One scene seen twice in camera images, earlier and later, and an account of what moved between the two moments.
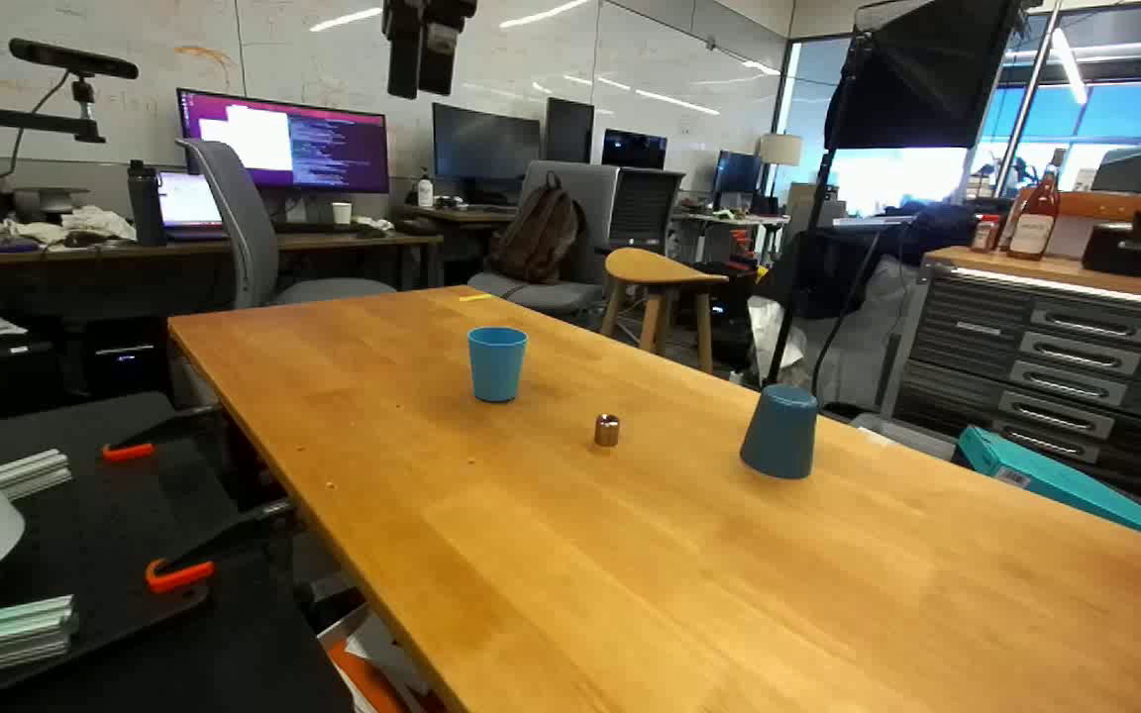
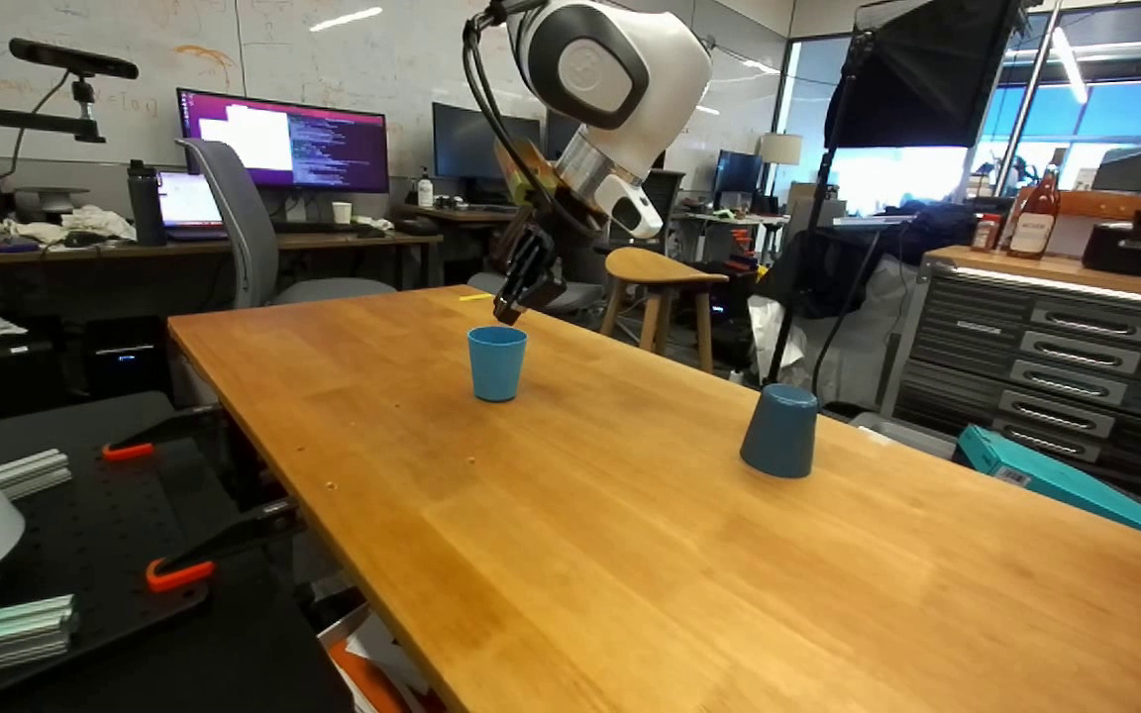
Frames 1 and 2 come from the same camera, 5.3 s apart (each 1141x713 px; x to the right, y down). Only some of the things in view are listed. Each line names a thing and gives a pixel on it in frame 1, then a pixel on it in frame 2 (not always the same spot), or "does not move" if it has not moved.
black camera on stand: [73, 62] does not move
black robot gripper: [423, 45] to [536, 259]
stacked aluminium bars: [5, 635] does not move
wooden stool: [654, 276] does not move
